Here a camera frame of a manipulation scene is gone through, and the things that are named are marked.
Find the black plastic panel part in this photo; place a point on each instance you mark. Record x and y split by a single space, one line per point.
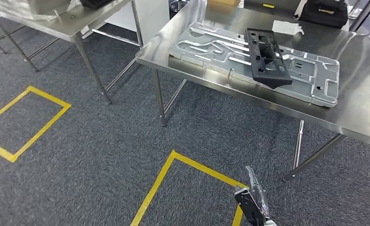
275 79

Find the stainless steel workbench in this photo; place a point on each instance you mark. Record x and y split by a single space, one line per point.
353 62

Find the plastic wrapped metal part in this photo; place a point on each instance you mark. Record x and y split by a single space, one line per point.
22 7

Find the dark barrier stanchion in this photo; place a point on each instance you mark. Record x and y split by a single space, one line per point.
178 5

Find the brown cardboard box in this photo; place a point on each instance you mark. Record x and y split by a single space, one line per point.
224 2

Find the large grey metal plate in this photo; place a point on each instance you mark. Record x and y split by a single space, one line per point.
306 75

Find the white paper sheet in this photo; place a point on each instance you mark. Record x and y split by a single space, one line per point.
284 27

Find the small yellow strip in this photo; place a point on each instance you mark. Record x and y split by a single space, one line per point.
268 6

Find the flat black device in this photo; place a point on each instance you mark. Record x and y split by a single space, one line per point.
94 3

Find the black bag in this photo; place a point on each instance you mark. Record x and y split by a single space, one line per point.
334 18

